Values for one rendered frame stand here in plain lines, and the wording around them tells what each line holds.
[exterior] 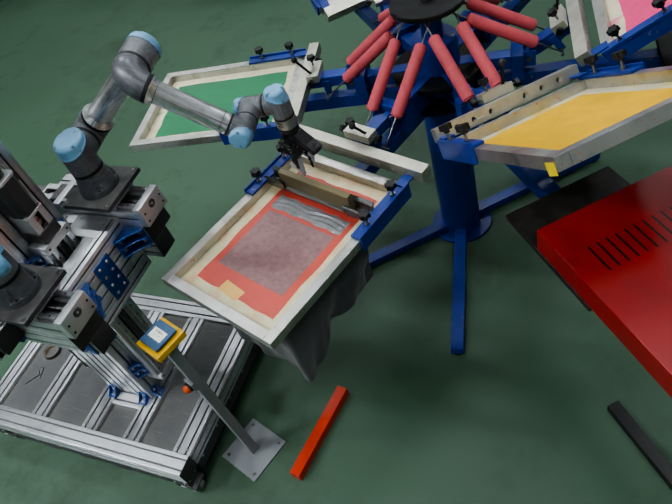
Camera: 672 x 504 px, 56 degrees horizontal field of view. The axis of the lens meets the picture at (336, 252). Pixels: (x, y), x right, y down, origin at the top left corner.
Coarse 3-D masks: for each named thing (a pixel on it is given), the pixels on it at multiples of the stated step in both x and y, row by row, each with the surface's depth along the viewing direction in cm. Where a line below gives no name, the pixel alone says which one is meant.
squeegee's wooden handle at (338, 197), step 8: (280, 176) 246; (288, 176) 242; (296, 176) 240; (304, 176) 239; (288, 184) 246; (296, 184) 242; (304, 184) 238; (312, 184) 235; (320, 184) 234; (304, 192) 243; (312, 192) 238; (320, 192) 234; (328, 192) 230; (336, 192) 228; (344, 192) 227; (328, 200) 235; (336, 200) 231; (344, 200) 227; (352, 200) 228; (352, 208) 230
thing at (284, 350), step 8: (240, 336) 263; (248, 336) 260; (288, 336) 219; (280, 344) 236; (288, 344) 222; (264, 352) 255; (272, 352) 251; (280, 352) 244; (288, 352) 239; (296, 352) 226; (288, 360) 249; (296, 360) 231; (304, 368) 235; (304, 376) 242; (312, 376) 241
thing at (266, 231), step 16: (288, 192) 252; (272, 208) 248; (256, 224) 244; (272, 224) 242; (288, 224) 239; (240, 240) 240; (256, 240) 238; (272, 240) 236; (224, 256) 237; (240, 256) 235; (256, 256) 233; (208, 272) 234; (224, 272) 231; (240, 272) 229
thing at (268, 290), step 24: (288, 240) 234; (312, 240) 231; (336, 240) 227; (264, 264) 229; (288, 264) 226; (312, 264) 223; (240, 288) 224; (264, 288) 221; (288, 288) 218; (264, 312) 214
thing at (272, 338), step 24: (288, 168) 261; (336, 168) 248; (264, 192) 254; (240, 216) 249; (216, 240) 243; (192, 264) 238; (336, 264) 215; (192, 288) 225; (312, 288) 211; (216, 312) 216; (288, 312) 207; (264, 336) 203
